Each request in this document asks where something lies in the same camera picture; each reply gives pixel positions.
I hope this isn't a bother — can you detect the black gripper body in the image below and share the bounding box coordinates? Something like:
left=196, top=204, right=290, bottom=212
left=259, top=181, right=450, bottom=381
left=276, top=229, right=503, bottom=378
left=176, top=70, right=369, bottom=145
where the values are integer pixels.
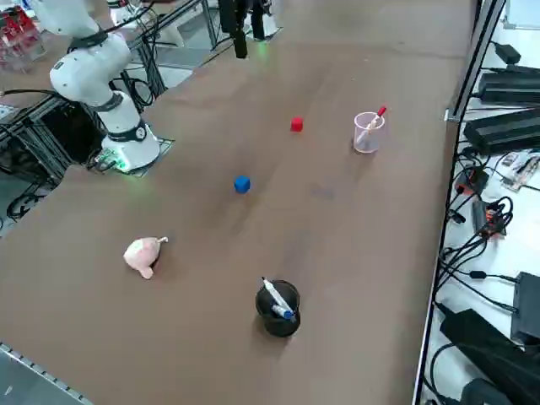
left=218, top=0, right=254, bottom=35

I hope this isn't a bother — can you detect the white background machine base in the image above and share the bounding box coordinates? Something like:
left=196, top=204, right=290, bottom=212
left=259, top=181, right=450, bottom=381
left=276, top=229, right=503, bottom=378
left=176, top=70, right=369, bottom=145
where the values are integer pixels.
left=107, top=0, right=140, bottom=29

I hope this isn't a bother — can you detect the red-capped white marker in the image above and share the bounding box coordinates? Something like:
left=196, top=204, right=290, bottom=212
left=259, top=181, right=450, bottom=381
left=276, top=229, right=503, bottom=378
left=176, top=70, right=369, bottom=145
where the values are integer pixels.
left=356, top=105, right=388, bottom=144

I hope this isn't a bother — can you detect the clear plastic cup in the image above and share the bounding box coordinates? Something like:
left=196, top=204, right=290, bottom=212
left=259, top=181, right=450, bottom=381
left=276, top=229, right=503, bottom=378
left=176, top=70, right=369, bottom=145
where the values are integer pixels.
left=353, top=111, right=386, bottom=154

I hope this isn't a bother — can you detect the clear shelf with red packets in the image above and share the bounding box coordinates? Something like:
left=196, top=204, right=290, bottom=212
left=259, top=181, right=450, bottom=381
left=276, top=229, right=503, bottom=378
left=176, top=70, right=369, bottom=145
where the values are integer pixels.
left=0, top=8, right=46, bottom=75

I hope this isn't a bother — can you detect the pink plush toy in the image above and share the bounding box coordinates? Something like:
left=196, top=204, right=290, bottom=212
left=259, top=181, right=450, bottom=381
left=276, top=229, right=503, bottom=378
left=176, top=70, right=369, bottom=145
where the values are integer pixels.
left=122, top=235, right=170, bottom=280

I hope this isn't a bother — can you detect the small black power adapter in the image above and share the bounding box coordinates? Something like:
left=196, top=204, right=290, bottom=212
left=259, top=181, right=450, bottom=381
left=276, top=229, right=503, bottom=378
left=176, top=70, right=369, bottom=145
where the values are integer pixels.
left=494, top=41, right=523, bottom=65

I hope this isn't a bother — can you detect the blue-capped white marker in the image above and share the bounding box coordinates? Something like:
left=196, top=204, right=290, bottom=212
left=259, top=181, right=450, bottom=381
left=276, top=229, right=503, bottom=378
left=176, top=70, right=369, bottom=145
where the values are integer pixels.
left=260, top=276, right=296, bottom=321

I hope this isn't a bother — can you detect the large black power brick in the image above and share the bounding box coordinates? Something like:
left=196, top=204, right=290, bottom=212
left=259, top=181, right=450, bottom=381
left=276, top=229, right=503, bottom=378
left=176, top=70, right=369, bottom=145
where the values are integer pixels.
left=462, top=108, right=540, bottom=156
left=478, top=65, right=540, bottom=107

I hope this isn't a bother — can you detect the black pen cup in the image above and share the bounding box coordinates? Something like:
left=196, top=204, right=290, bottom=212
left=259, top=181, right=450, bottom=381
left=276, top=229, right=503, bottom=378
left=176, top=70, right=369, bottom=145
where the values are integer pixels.
left=254, top=279, right=302, bottom=338

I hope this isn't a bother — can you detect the black orange connector device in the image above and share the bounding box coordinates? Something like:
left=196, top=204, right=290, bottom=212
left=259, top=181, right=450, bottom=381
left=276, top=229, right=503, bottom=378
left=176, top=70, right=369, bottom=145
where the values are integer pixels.
left=471, top=197, right=515, bottom=240

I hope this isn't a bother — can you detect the long black power brick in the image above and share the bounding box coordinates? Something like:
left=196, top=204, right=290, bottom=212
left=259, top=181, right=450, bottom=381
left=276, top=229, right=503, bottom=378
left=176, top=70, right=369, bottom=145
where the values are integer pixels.
left=440, top=309, right=540, bottom=405

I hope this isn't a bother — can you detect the black box device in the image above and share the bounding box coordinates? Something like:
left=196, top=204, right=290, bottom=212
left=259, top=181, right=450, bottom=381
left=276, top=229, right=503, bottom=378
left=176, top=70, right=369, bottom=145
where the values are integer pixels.
left=510, top=272, right=540, bottom=343

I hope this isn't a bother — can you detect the black metal frame cart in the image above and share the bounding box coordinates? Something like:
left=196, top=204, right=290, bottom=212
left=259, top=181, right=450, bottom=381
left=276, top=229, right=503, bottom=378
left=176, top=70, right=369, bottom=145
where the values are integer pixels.
left=0, top=88, right=109, bottom=189

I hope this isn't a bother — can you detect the silver slotted rail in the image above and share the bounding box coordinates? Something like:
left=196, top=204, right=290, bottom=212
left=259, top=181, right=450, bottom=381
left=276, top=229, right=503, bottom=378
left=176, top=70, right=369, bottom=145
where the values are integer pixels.
left=0, top=340, right=95, bottom=405

